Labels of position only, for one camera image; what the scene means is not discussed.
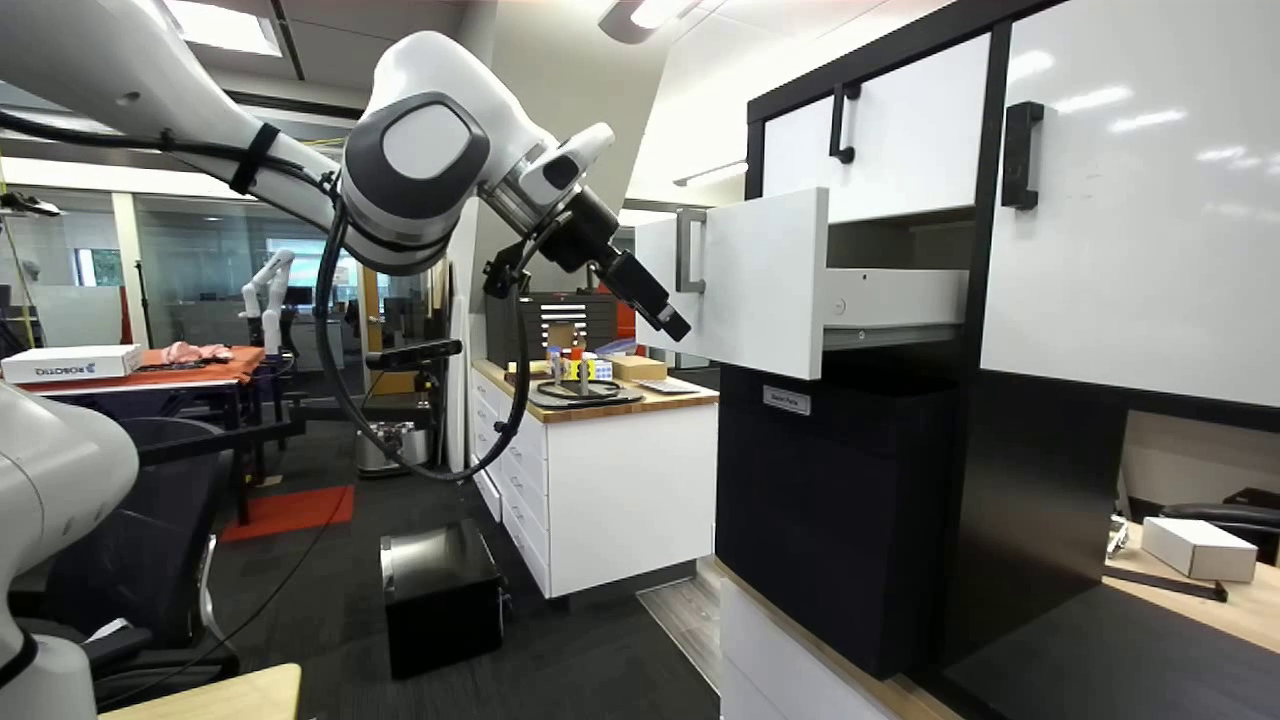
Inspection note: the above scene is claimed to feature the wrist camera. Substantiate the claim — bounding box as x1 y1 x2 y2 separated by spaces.
482 238 533 301

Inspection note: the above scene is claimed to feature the red floor mat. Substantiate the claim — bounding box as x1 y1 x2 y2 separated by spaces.
219 484 357 545

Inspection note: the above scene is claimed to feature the camera on mount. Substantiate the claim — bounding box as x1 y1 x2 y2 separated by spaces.
364 338 465 401

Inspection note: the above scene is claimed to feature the small white cardboard box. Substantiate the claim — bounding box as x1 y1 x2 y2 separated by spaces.
1140 515 1260 584

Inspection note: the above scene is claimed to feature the dark office chair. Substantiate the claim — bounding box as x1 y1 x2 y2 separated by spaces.
38 416 242 705

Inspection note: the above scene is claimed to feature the colourful small box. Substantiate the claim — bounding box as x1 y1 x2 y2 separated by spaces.
547 345 614 384

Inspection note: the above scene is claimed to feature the black box with label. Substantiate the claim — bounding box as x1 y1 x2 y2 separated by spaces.
714 364 959 682

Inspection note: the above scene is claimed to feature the flat white box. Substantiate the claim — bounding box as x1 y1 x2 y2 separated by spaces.
0 344 145 386

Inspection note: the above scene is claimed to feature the black and white cabinet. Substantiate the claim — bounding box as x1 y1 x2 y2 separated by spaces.
635 0 1280 720

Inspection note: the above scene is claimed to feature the white drawer unit wooden top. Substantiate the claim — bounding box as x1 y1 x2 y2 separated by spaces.
469 357 720 600

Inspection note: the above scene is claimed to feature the white open drawer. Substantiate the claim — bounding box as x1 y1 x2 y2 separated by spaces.
635 188 971 382

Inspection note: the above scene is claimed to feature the black tool chest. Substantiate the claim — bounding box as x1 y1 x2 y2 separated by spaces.
484 291 619 367

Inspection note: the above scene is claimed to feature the black office chair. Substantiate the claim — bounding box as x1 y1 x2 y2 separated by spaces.
1158 487 1280 567

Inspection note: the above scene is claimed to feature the black bin with metal lid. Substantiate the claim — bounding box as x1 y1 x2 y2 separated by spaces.
379 518 508 681

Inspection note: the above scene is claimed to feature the rectangular ceiling light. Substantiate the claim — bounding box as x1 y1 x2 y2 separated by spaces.
163 0 284 59

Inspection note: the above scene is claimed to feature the round ceiling light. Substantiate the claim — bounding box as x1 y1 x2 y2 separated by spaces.
597 0 703 46

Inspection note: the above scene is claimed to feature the slim black drawer handle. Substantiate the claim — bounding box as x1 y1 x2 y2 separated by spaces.
828 82 863 165

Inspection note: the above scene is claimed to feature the coil of black cable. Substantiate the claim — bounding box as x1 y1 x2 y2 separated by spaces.
527 378 644 410

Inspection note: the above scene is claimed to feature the pink cloth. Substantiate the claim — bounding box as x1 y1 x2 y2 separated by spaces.
161 340 235 366

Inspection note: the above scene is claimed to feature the large white cabinet door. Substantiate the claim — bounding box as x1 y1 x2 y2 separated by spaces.
980 0 1280 408

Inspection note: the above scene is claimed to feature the thick black door handle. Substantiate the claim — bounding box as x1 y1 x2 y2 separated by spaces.
1001 101 1046 212

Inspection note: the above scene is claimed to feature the grey drawer handle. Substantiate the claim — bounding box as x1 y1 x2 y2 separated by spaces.
675 207 708 295

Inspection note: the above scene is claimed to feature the table with orange cloth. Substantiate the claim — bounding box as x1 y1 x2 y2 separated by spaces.
0 344 269 527

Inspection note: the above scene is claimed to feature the white drawer with black handle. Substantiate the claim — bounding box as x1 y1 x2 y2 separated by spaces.
761 34 992 224

